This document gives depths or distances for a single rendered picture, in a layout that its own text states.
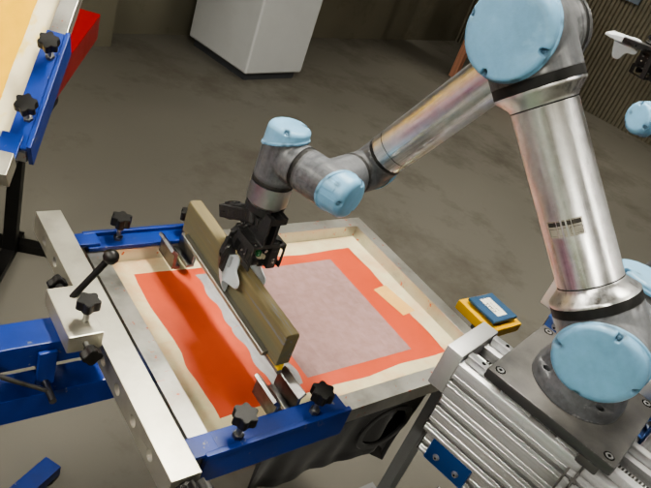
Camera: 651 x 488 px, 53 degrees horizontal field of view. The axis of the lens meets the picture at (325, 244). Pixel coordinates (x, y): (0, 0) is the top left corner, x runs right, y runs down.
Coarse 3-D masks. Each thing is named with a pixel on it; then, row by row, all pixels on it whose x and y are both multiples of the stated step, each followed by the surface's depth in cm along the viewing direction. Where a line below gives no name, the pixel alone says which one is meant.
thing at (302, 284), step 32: (288, 256) 165; (320, 256) 170; (352, 256) 175; (160, 288) 140; (192, 288) 143; (288, 288) 154; (320, 288) 158; (352, 288) 163; (192, 320) 134; (224, 320) 137
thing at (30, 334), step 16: (32, 320) 109; (48, 320) 110; (0, 336) 104; (16, 336) 105; (32, 336) 106; (48, 336) 107; (0, 352) 102; (16, 352) 104; (32, 352) 106; (64, 352) 110; (0, 368) 104; (16, 368) 106
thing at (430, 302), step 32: (288, 224) 171; (320, 224) 176; (352, 224) 182; (96, 256) 136; (128, 256) 143; (160, 256) 148; (384, 256) 175; (416, 288) 167; (128, 320) 123; (448, 320) 159; (160, 352) 119; (160, 384) 113; (384, 384) 132; (416, 384) 135; (192, 416) 110; (352, 416) 125
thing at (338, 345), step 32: (320, 320) 148; (352, 320) 152; (384, 320) 156; (416, 320) 160; (192, 352) 127; (224, 352) 130; (320, 352) 139; (352, 352) 142; (384, 352) 146; (416, 352) 150; (224, 384) 123; (224, 416) 117
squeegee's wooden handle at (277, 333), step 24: (192, 216) 135; (216, 240) 128; (216, 264) 129; (240, 264) 124; (240, 288) 123; (264, 288) 121; (264, 312) 117; (264, 336) 118; (288, 336) 112; (288, 360) 117
